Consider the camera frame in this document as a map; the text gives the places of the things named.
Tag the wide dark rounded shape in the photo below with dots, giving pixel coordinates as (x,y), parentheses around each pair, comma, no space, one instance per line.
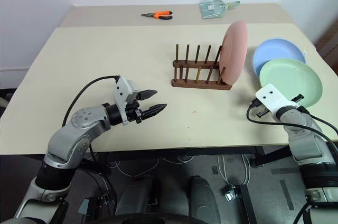
(142,220)

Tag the clear bag with green items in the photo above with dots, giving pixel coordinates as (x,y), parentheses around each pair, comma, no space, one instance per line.
(212,10)

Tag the small metal clamp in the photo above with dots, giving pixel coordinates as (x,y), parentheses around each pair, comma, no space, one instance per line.
(231,194)

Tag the pink plate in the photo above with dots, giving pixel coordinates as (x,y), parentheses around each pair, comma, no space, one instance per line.
(233,55)

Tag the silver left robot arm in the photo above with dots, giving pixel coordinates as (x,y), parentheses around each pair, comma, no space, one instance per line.
(79,129)

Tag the blue plate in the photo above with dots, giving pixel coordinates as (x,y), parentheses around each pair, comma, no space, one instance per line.
(277,49)

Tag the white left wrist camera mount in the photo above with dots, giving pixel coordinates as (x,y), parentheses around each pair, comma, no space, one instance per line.
(122,94)

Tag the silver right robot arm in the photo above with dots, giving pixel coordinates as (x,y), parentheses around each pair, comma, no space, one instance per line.
(311,147)

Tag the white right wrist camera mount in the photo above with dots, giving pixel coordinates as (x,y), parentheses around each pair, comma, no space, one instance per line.
(272,97)

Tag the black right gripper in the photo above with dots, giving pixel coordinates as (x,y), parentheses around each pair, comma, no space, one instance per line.
(260,111)

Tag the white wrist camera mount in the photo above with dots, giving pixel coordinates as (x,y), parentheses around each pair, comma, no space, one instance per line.
(122,94)
(272,97)

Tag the green plate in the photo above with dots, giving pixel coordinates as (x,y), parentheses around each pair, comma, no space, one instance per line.
(290,76)

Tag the wooden dish rack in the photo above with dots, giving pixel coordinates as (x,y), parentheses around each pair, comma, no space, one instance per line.
(198,84)

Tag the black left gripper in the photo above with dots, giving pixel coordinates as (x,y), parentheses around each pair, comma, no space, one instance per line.
(133,113)

